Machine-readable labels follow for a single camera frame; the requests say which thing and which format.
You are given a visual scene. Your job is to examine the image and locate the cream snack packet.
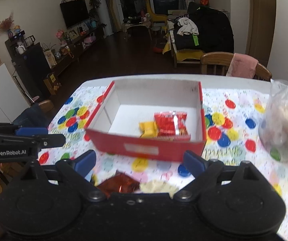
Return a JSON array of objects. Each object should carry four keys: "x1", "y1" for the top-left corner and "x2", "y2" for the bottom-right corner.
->
[{"x1": 139, "y1": 180, "x2": 179, "y2": 199}]

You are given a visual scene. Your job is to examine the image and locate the red snack packet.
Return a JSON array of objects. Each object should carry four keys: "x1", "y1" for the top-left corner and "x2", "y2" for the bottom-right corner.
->
[{"x1": 154, "y1": 111, "x2": 191, "y2": 141}]

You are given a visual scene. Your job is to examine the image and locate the yellow candy packet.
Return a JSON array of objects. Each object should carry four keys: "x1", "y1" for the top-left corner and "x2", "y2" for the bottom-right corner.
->
[{"x1": 139, "y1": 121, "x2": 159, "y2": 138}]

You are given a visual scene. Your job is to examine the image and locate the dark jeans on chair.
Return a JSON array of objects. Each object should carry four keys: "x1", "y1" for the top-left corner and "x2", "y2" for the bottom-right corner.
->
[{"x1": 12, "y1": 104, "x2": 49, "y2": 128}]

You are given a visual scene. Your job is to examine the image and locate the white cabinet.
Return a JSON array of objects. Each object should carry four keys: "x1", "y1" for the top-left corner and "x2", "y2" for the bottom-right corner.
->
[{"x1": 0, "y1": 64, "x2": 30, "y2": 123}]

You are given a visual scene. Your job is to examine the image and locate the red cardboard box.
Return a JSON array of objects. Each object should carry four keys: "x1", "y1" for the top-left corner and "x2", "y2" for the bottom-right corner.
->
[{"x1": 85, "y1": 78, "x2": 206, "y2": 162}]

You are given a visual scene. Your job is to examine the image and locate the balloon birthday tablecloth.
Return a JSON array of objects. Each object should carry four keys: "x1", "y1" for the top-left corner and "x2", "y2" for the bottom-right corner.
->
[{"x1": 38, "y1": 87, "x2": 288, "y2": 240}]

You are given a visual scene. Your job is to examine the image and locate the dark side cabinet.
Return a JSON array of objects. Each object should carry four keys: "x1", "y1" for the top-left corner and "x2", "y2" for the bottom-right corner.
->
[{"x1": 5, "y1": 39, "x2": 51, "y2": 100}]

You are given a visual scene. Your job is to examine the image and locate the clear plastic jar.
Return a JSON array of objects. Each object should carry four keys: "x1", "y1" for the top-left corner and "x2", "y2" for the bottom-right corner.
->
[{"x1": 259, "y1": 80, "x2": 288, "y2": 162}]

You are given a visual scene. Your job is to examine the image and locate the wooden chair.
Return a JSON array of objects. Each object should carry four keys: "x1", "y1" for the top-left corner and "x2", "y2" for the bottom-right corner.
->
[{"x1": 200, "y1": 52, "x2": 272, "y2": 82}]

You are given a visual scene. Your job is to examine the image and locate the pink cloth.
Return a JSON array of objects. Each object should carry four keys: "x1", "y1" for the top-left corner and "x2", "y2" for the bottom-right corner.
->
[{"x1": 226, "y1": 53, "x2": 259, "y2": 79}]

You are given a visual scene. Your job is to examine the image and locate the black coat pile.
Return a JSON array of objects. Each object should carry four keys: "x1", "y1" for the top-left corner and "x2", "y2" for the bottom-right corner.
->
[{"x1": 173, "y1": 3, "x2": 234, "y2": 53}]

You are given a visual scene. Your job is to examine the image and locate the wall television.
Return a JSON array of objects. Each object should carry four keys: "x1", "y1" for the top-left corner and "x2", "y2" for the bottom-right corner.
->
[{"x1": 60, "y1": 0, "x2": 88, "y2": 29}]

